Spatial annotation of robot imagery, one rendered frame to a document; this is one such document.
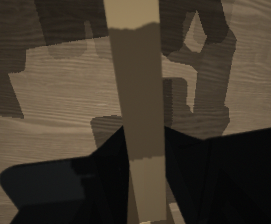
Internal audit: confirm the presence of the long tan wooden rail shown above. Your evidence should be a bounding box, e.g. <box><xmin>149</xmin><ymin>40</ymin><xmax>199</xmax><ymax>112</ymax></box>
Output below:
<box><xmin>104</xmin><ymin>0</ymin><xmax>167</xmax><ymax>224</ymax></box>

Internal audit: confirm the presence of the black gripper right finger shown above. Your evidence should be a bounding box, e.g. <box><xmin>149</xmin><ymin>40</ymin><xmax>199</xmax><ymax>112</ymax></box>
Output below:
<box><xmin>164</xmin><ymin>126</ymin><xmax>271</xmax><ymax>224</ymax></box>

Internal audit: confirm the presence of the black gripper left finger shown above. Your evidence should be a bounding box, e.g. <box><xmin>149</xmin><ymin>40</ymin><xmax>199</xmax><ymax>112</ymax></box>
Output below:
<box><xmin>0</xmin><ymin>125</ymin><xmax>130</xmax><ymax>224</ymax></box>

